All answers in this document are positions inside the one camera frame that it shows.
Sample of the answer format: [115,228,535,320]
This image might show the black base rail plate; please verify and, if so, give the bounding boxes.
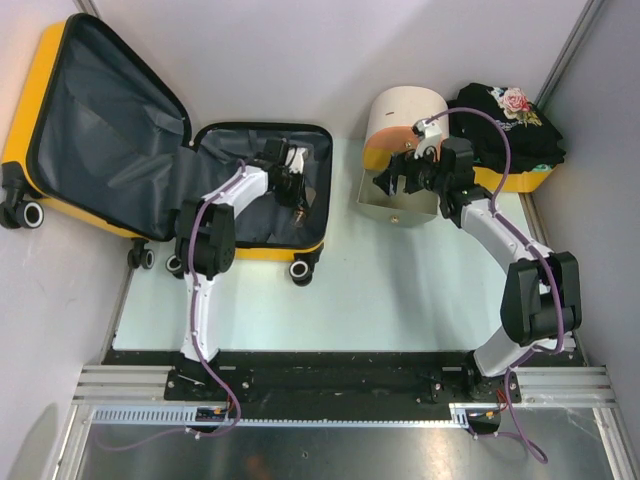
[102,349,586,407]

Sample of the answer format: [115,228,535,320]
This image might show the left aluminium corner post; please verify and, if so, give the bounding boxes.
[73,0,101,18]

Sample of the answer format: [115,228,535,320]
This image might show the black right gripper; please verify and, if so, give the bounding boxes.
[373,141,450,198]

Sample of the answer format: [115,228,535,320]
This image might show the aluminium corner post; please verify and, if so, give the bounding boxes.
[73,0,101,18]
[536,0,609,109]

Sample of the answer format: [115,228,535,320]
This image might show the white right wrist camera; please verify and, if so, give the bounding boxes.
[411,119,442,162]

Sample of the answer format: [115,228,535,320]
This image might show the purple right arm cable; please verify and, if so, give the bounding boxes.
[424,107,569,464]

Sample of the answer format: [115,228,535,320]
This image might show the frosted gold spray bottle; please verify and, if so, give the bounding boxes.
[292,207,308,228]

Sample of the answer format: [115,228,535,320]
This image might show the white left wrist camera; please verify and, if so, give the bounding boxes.
[285,146,309,174]

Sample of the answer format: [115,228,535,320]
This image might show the white slotted cable duct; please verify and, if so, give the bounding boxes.
[92,405,469,429]

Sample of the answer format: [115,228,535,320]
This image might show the aluminium frame rail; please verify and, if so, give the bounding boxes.
[72,365,617,408]

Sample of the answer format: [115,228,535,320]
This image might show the yellow Pikachu suitcase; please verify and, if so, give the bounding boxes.
[1,14,333,286]

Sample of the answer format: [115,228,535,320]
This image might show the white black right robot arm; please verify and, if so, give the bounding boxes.
[373,138,582,401]

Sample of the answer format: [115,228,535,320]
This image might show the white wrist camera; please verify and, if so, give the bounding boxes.
[411,119,442,162]
[285,146,309,174]

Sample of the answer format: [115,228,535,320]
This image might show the white pastel mini drawer cabinet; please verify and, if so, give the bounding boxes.
[357,86,447,227]

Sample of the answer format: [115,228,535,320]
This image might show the right aluminium corner post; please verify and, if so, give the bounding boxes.
[536,0,609,109]

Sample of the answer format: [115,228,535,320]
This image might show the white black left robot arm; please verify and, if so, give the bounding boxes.
[174,140,309,362]

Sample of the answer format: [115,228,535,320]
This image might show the yellow plastic basket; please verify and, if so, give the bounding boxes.
[472,162,556,194]

